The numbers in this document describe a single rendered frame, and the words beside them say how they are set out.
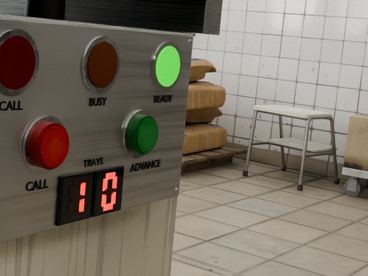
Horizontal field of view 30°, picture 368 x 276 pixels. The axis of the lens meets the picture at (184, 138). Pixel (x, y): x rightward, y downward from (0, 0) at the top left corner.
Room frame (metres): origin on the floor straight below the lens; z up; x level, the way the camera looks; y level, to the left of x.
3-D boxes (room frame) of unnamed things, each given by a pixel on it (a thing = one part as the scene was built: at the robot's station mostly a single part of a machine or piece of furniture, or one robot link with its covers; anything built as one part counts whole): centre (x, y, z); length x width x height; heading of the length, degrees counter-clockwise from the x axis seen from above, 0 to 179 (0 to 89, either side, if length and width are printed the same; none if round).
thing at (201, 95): (4.46, 0.06, 0.47); 0.72 x 0.42 x 0.17; 151
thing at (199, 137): (4.47, 0.03, 0.19); 0.72 x 0.42 x 0.15; 150
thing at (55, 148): (0.43, 0.09, 0.76); 0.03 x 0.02 x 0.03; 148
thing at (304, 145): (4.27, -0.70, 0.23); 0.45 x 0.45 x 0.46; 47
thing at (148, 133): (0.52, 0.03, 0.76); 0.03 x 0.02 x 0.03; 148
